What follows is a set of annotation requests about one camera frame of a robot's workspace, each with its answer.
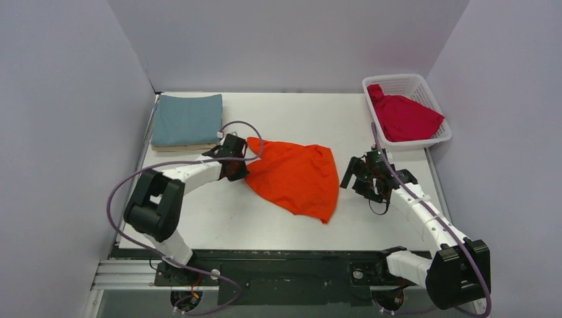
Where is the folded blue t shirt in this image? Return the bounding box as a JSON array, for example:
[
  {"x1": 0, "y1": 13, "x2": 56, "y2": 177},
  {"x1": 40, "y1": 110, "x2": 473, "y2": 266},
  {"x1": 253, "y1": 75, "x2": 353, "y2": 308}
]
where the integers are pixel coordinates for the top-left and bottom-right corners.
[{"x1": 151, "y1": 94, "x2": 223, "y2": 147}]

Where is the white plastic basket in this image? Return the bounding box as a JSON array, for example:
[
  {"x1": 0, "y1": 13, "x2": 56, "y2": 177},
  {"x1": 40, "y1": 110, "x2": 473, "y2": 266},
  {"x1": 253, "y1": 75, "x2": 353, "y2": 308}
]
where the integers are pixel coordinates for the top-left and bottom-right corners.
[{"x1": 362, "y1": 74, "x2": 452, "y2": 151}]

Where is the crimson t shirt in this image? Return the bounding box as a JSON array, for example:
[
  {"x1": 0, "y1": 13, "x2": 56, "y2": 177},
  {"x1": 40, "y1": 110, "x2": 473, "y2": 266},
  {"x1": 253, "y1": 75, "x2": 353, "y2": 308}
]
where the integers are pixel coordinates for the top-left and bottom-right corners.
[{"x1": 367, "y1": 84, "x2": 445, "y2": 142}]

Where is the folded beige t shirt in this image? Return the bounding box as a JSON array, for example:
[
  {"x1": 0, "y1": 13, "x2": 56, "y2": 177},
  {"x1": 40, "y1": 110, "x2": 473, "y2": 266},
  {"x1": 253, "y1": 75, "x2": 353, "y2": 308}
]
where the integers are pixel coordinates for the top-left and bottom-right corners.
[{"x1": 151, "y1": 143, "x2": 216, "y2": 152}]

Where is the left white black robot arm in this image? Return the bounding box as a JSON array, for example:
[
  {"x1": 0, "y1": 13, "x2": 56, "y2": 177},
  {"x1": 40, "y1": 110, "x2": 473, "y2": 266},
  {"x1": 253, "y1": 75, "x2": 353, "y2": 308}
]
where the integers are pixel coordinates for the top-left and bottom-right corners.
[{"x1": 124, "y1": 133, "x2": 249, "y2": 285}]

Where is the orange t shirt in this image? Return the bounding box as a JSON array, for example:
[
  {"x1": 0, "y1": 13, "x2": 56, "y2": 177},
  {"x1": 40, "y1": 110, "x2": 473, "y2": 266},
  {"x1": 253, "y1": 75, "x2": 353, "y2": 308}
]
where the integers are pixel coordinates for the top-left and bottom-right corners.
[{"x1": 245, "y1": 137, "x2": 339, "y2": 224}]

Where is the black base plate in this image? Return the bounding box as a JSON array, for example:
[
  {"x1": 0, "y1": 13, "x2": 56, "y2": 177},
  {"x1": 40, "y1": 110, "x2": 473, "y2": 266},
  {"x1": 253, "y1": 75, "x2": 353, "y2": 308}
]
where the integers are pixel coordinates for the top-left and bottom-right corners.
[{"x1": 112, "y1": 249, "x2": 410, "y2": 309}]

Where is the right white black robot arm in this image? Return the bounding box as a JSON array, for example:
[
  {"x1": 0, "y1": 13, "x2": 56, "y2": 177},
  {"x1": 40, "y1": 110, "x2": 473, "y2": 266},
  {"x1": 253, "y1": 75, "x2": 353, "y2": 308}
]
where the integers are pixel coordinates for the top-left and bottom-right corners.
[{"x1": 340, "y1": 149, "x2": 491, "y2": 309}]

